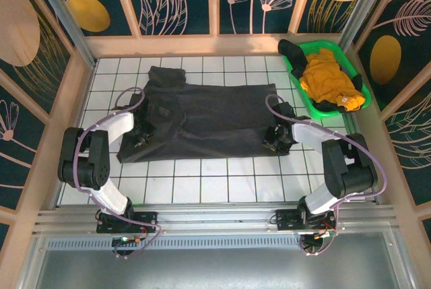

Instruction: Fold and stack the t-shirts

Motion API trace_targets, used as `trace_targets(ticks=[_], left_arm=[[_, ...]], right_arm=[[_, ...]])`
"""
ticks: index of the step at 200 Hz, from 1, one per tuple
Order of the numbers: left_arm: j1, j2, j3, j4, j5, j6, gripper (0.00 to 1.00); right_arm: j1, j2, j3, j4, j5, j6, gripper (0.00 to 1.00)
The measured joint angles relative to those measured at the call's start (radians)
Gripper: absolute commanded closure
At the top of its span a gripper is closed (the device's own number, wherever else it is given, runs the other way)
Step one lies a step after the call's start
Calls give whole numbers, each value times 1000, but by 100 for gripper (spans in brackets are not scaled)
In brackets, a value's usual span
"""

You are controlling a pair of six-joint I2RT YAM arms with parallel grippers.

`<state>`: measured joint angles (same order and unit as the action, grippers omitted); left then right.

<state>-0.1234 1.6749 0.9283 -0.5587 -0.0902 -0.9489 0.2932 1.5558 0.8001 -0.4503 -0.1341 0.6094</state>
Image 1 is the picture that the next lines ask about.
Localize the dark grey t-shirt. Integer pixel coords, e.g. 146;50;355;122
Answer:
116;65;294;164

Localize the green plastic basket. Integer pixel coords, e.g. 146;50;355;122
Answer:
281;39;372;121

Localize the orange t-shirt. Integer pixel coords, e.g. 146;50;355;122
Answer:
298;48;366;112

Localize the slotted metal strip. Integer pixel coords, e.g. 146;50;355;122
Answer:
45;236;304;251

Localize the grey metal sheet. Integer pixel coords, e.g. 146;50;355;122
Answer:
20;231;416;289

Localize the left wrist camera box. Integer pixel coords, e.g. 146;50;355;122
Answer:
129;92;146;110

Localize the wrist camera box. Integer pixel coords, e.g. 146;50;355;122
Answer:
129;92;146;110
275;101;294;122

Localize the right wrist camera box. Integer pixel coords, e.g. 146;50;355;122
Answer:
275;101;294;122

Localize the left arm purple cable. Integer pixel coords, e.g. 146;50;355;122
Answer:
74;86;164;259

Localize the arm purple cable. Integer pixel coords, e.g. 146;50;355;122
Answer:
265;93;388;257
74;86;164;259

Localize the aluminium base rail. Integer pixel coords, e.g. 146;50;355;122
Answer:
33;203;401;236

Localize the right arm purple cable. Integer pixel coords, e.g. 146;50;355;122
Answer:
265;93;388;257

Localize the aluminium corner post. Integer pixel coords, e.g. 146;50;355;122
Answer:
339;0;395;46
28;0;99;68

